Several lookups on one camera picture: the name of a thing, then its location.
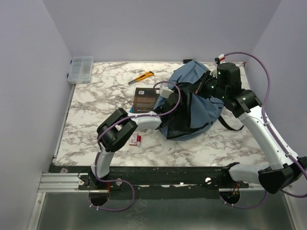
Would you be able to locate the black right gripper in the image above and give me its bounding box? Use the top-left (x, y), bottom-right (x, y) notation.
top-left (187, 70), bottom-right (227, 101)

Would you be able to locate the blue backpack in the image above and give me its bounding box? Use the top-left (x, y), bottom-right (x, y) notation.
top-left (153, 58), bottom-right (245, 141)

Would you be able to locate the black paperback book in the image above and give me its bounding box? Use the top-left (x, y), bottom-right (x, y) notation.
top-left (132, 88), bottom-right (159, 114)

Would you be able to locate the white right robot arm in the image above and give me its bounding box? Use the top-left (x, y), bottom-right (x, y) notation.
top-left (195, 63), bottom-right (307, 194)

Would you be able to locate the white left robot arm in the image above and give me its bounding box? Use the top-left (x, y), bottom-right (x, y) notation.
top-left (90, 92), bottom-right (181, 189)

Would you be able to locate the yellow utility knife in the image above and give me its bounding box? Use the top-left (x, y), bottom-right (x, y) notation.
top-left (128, 71), bottom-right (154, 85)

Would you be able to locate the red white glue stick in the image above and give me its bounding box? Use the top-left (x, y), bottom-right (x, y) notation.
top-left (137, 135), bottom-right (142, 147)

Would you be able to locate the red white staples box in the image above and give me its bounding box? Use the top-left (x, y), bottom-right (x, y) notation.
top-left (129, 132), bottom-right (138, 146)

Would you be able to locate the clear plastic organizer box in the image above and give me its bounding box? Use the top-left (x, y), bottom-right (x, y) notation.
top-left (68, 56), bottom-right (94, 84)

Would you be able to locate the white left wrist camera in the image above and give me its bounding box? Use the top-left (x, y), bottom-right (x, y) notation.
top-left (159, 87), bottom-right (174, 99)

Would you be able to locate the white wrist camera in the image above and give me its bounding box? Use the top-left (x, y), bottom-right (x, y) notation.
top-left (214, 54), bottom-right (225, 65)
top-left (159, 87), bottom-right (174, 99)

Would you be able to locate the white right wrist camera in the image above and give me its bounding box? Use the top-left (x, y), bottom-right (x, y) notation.
top-left (214, 54), bottom-right (225, 65)

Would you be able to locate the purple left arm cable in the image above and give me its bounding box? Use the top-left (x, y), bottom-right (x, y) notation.
top-left (94, 80), bottom-right (182, 212)

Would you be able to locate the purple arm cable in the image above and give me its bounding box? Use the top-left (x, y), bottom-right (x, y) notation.
top-left (220, 51), bottom-right (307, 209)
top-left (94, 80), bottom-right (182, 212)

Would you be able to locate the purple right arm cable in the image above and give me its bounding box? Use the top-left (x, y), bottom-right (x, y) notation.
top-left (220, 51), bottom-right (307, 209)

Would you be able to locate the black mounting base plate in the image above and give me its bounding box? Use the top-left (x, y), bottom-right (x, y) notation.
top-left (49, 165), bottom-right (248, 200)

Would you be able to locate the aluminium rail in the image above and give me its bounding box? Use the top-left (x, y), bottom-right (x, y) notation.
top-left (38, 173), bottom-right (84, 193)

